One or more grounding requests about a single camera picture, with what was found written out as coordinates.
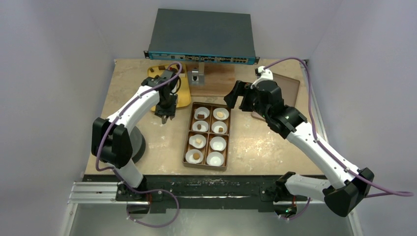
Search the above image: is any brown box lid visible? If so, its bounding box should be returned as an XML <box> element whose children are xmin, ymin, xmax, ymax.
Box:
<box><xmin>251</xmin><ymin>73</ymin><xmax>300</xmax><ymax>122</ymax></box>

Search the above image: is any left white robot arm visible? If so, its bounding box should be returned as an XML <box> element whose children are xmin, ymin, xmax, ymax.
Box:
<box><xmin>91</xmin><ymin>65</ymin><xmax>182</xmax><ymax>201</ymax></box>

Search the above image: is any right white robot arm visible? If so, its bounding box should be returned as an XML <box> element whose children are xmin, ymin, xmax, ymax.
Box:
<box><xmin>224</xmin><ymin>81</ymin><xmax>375</xmax><ymax>217</ymax></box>

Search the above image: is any brown chocolate box tray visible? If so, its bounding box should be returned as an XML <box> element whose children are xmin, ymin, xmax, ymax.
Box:
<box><xmin>182</xmin><ymin>102</ymin><xmax>231</xmax><ymax>172</ymax></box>

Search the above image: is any yellow tray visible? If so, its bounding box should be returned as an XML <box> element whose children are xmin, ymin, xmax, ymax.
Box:
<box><xmin>147</xmin><ymin>63</ymin><xmax>191</xmax><ymax>108</ymax></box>

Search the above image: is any wooden board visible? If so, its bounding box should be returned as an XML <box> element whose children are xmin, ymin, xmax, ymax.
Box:
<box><xmin>185</xmin><ymin>62</ymin><xmax>236</xmax><ymax>97</ymax></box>

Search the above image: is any grey metal stand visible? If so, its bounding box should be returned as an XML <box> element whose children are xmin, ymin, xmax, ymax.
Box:
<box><xmin>189</xmin><ymin>62</ymin><xmax>205</xmax><ymax>86</ymax></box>

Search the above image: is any grey round speaker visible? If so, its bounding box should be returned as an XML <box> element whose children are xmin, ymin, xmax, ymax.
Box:
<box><xmin>129</xmin><ymin>127</ymin><xmax>146</xmax><ymax>163</ymax></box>

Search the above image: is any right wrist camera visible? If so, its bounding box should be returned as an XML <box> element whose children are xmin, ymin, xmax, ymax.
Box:
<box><xmin>252</xmin><ymin>66</ymin><xmax>273</xmax><ymax>86</ymax></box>

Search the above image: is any blue network switch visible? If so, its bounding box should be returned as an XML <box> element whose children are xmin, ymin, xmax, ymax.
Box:
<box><xmin>144</xmin><ymin>8</ymin><xmax>260</xmax><ymax>65</ymax></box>

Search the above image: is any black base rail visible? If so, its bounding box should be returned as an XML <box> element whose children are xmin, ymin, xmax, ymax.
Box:
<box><xmin>83</xmin><ymin>175</ymin><xmax>307</xmax><ymax>213</ymax></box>

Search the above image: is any aluminium frame rail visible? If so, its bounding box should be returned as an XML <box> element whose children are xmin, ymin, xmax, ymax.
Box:
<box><xmin>68</xmin><ymin>182</ymin><xmax>118</xmax><ymax>204</ymax></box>

